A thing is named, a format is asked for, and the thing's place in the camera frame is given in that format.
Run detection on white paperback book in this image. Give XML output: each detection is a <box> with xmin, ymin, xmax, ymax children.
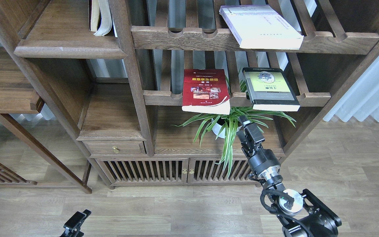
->
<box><xmin>219</xmin><ymin>5</ymin><xmax>304</xmax><ymax>50</ymax></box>

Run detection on brass drawer knob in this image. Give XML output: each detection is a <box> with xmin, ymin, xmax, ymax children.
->
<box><xmin>112</xmin><ymin>146</ymin><xmax>120</xmax><ymax>154</ymax></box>

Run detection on large dark wooden bookshelf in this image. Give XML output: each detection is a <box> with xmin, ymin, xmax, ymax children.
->
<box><xmin>0</xmin><ymin>0</ymin><xmax>379</xmax><ymax>187</ymax></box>

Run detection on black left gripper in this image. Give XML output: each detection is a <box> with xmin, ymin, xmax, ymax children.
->
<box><xmin>60</xmin><ymin>209</ymin><xmax>91</xmax><ymax>237</ymax></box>

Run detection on dark wooden side table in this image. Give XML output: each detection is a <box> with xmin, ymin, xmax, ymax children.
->
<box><xmin>0</xmin><ymin>47</ymin><xmax>92</xmax><ymax>194</ymax></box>

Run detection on upright cream books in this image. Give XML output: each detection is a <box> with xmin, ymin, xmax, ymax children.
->
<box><xmin>88</xmin><ymin>0</ymin><xmax>114</xmax><ymax>36</ymax></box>

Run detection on white pleated curtain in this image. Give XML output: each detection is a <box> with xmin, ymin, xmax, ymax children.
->
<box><xmin>323</xmin><ymin>56</ymin><xmax>379</xmax><ymax>122</ymax></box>

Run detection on white plant pot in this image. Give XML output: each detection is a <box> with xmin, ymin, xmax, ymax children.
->
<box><xmin>212</xmin><ymin>118</ymin><xmax>230</xmax><ymax>139</ymax></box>

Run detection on red paperback book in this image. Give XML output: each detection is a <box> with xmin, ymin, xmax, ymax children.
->
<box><xmin>182</xmin><ymin>69</ymin><xmax>231</xmax><ymax>115</ymax></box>

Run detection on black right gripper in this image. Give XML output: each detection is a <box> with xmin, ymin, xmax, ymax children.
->
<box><xmin>237</xmin><ymin>120</ymin><xmax>280</xmax><ymax>180</ymax></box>

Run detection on black yellow-green book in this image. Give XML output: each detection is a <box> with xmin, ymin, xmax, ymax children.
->
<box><xmin>242</xmin><ymin>67</ymin><xmax>300</xmax><ymax>112</ymax></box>

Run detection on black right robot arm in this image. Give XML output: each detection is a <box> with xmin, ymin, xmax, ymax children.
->
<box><xmin>237</xmin><ymin>116</ymin><xmax>342</xmax><ymax>237</ymax></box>

